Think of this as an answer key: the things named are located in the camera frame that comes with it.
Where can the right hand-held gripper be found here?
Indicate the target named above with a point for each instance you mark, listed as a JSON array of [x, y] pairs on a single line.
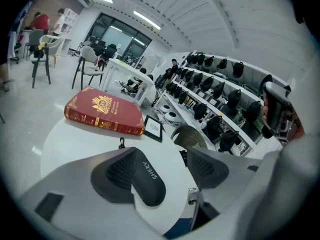
[[291, 126]]

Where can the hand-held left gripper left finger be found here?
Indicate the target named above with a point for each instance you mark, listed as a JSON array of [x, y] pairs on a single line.
[[75, 184]]

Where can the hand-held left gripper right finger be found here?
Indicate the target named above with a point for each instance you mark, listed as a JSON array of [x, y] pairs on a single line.
[[237, 184]]

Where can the round white side table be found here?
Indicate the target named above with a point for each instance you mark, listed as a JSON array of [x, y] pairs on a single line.
[[75, 144]]

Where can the row of black bags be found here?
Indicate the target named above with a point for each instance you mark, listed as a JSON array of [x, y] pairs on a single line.
[[235, 99]]

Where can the white shelving unit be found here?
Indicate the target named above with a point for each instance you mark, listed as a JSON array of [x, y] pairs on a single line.
[[252, 70]]

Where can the dark wicker chair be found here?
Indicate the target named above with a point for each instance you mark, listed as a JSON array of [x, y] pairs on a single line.
[[190, 136]]

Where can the red gold hardcover book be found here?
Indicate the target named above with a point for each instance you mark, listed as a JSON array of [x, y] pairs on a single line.
[[105, 109]]

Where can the white round device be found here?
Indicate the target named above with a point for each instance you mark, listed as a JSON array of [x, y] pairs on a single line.
[[165, 109], [172, 117]]

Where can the purple cloth item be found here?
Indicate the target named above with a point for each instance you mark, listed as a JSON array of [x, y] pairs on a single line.
[[100, 62]]

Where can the white rectangular table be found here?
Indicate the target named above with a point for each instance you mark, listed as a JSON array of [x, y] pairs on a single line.
[[125, 69]]

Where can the row of black office chairs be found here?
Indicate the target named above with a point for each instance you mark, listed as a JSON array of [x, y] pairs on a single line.
[[105, 50]]

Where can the large dark window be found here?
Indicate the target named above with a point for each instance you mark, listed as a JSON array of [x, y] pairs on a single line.
[[117, 36]]

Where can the black picture frame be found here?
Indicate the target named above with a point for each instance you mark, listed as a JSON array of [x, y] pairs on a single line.
[[153, 127]]

